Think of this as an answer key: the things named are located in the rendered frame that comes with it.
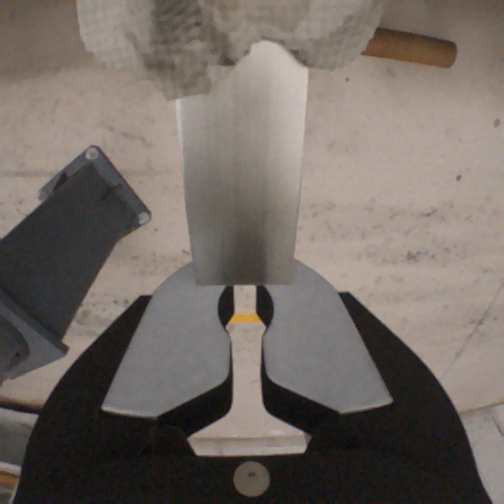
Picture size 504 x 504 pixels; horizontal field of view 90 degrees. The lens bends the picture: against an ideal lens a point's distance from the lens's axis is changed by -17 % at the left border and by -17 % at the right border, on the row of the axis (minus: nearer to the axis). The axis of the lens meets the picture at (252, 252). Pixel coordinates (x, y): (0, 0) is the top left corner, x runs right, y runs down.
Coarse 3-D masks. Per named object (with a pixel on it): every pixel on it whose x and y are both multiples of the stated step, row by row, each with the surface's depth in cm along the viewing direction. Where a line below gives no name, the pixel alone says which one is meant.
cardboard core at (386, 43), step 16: (384, 32) 66; (400, 32) 67; (368, 48) 68; (384, 48) 68; (400, 48) 68; (416, 48) 67; (432, 48) 67; (448, 48) 67; (432, 64) 71; (448, 64) 70
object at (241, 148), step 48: (192, 96) 6; (240, 96) 6; (288, 96) 6; (192, 144) 7; (240, 144) 7; (288, 144) 7; (192, 192) 7; (240, 192) 8; (288, 192) 8; (192, 240) 8; (240, 240) 8; (288, 240) 8
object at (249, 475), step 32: (160, 448) 5; (192, 448) 5; (320, 448) 5; (352, 448) 5; (96, 480) 4; (128, 480) 4; (160, 480) 4; (192, 480) 4; (224, 480) 4; (256, 480) 4; (288, 480) 4; (320, 480) 4; (352, 480) 4; (384, 480) 4; (416, 480) 4
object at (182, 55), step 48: (96, 0) 5; (144, 0) 4; (192, 0) 4; (240, 0) 5; (288, 0) 5; (336, 0) 4; (384, 0) 4; (96, 48) 5; (144, 48) 5; (192, 48) 5; (240, 48) 5; (288, 48) 5; (336, 48) 5
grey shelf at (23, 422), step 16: (0, 416) 174; (16, 416) 171; (32, 416) 170; (0, 432) 191; (16, 432) 190; (0, 448) 180; (16, 448) 183; (0, 464) 139; (16, 464) 173; (0, 496) 150
